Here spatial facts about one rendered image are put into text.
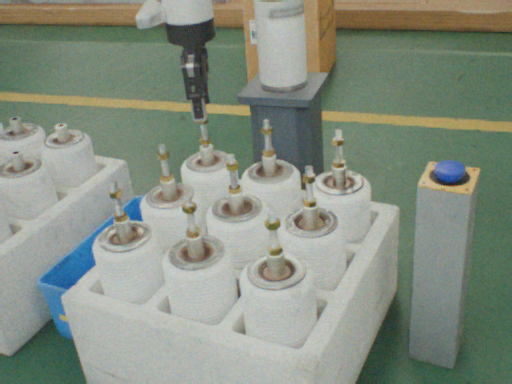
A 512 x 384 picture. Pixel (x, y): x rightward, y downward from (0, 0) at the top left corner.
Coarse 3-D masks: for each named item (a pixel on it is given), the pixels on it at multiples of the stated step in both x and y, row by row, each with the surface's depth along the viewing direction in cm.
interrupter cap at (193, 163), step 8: (200, 152) 111; (216, 152) 111; (224, 152) 110; (192, 160) 109; (200, 160) 109; (216, 160) 109; (224, 160) 108; (192, 168) 106; (200, 168) 106; (208, 168) 106; (216, 168) 105
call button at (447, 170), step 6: (438, 162) 86; (444, 162) 85; (450, 162) 85; (456, 162) 85; (438, 168) 84; (444, 168) 84; (450, 168) 84; (456, 168) 84; (462, 168) 83; (438, 174) 84; (444, 174) 83; (450, 174) 83; (456, 174) 83; (462, 174) 83; (444, 180) 84; (450, 180) 83; (456, 180) 84
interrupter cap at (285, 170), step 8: (280, 160) 106; (248, 168) 104; (256, 168) 104; (280, 168) 104; (288, 168) 103; (248, 176) 102; (256, 176) 102; (264, 176) 102; (272, 176) 102; (280, 176) 101; (288, 176) 101
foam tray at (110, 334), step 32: (384, 224) 100; (352, 256) 96; (384, 256) 100; (96, 288) 94; (160, 288) 91; (352, 288) 87; (384, 288) 104; (96, 320) 90; (128, 320) 86; (160, 320) 85; (224, 320) 84; (320, 320) 82; (352, 320) 88; (96, 352) 94; (128, 352) 90; (160, 352) 87; (192, 352) 84; (224, 352) 81; (256, 352) 78; (288, 352) 78; (320, 352) 77; (352, 352) 91
